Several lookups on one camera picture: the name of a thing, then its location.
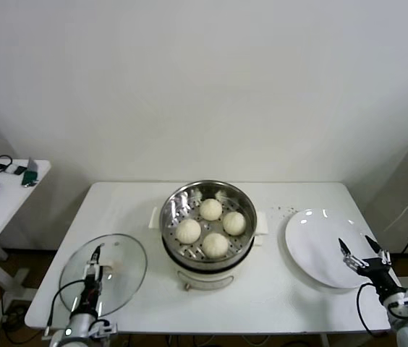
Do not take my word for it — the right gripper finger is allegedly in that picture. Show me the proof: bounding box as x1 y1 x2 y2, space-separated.
365 236 392 267
339 238 365 271

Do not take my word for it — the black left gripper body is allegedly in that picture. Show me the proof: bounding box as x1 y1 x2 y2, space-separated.
80 276 104 315

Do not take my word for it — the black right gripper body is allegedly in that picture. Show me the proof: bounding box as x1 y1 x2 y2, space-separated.
356 258 400 296

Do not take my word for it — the glass lid with cream handle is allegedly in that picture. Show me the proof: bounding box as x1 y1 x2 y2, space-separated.
59 234 149 319

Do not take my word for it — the white steamed baozi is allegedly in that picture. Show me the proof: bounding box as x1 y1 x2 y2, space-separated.
199 197 223 221
175 218 202 244
222 211 247 236
203 232 229 258

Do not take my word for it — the perforated stainless steel steamer basket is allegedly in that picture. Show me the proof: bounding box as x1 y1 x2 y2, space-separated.
148 179 270 264

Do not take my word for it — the white oval plate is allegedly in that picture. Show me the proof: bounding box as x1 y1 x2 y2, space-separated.
284 208 378 289

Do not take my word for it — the white side table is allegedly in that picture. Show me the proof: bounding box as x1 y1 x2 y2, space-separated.
0 158 52 301

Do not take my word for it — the white electric cooker pot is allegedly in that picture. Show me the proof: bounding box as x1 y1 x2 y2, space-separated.
160 227 265 292

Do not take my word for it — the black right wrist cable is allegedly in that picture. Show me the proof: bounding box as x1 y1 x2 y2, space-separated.
355 283 382 339

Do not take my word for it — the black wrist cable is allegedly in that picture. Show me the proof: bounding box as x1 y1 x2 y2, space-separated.
355 283 382 339
44 278 91 339

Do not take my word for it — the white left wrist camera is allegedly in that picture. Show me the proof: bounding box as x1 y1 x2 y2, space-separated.
90 317 119 337

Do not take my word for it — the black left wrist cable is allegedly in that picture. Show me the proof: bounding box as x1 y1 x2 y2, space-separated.
44 278 91 339

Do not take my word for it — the black floor cable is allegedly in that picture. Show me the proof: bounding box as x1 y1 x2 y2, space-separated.
3 303 28 343

